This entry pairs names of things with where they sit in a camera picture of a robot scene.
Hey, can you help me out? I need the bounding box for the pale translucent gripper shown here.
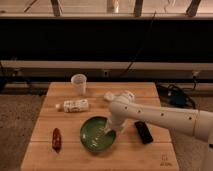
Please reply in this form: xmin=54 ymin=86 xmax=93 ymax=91
xmin=104 ymin=122 xmax=124 ymax=134

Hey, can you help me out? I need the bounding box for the green ceramic bowl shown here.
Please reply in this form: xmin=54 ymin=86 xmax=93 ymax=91
xmin=80 ymin=116 xmax=116 ymax=153

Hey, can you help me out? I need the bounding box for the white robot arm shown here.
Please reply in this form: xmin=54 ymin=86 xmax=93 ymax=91
xmin=104 ymin=91 xmax=213 ymax=171

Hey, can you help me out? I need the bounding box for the white plastic bottle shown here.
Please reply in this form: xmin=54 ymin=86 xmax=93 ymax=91
xmin=55 ymin=99 xmax=89 ymax=113

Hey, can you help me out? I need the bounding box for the black hanging cable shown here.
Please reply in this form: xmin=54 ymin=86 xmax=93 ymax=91
xmin=119 ymin=11 xmax=157 ymax=78

